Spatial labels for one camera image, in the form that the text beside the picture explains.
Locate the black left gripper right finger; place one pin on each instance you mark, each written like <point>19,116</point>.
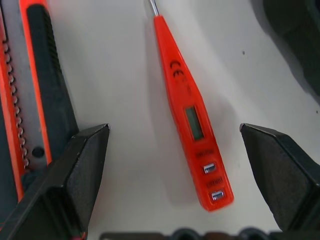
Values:
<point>287,180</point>

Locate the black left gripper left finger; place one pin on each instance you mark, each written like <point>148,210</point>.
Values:
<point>62,180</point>

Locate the orange black utility knife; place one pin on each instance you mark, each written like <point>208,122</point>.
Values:
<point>37,75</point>

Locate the orange voltage tester pen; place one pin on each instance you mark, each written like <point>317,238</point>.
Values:
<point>185,105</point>

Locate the black plastic tool case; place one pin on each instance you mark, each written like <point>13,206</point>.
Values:
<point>295,32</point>

